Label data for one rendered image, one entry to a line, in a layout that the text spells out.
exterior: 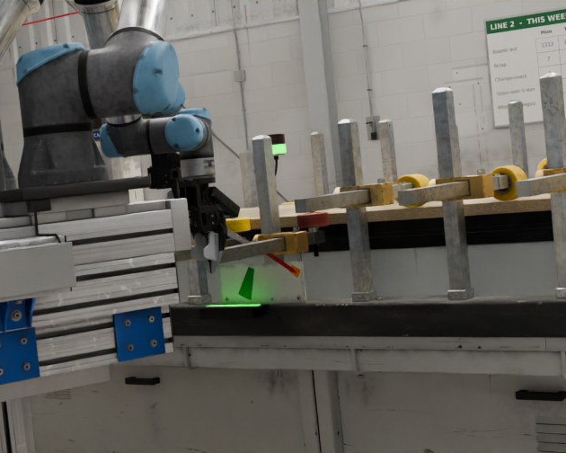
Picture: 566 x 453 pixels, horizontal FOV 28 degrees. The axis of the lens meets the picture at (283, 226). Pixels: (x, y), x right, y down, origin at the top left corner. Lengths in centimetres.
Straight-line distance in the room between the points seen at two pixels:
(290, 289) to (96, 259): 92
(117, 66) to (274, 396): 149
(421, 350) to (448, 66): 763
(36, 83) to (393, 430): 147
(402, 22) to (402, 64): 37
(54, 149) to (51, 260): 23
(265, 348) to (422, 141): 747
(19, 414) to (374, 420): 115
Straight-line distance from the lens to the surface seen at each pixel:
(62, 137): 190
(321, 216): 283
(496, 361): 253
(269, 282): 277
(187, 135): 235
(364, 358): 269
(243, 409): 323
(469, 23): 1010
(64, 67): 191
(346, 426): 304
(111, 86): 188
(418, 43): 1025
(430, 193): 231
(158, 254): 195
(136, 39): 192
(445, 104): 249
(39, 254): 174
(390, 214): 279
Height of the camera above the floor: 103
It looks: 3 degrees down
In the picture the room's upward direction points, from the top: 6 degrees counter-clockwise
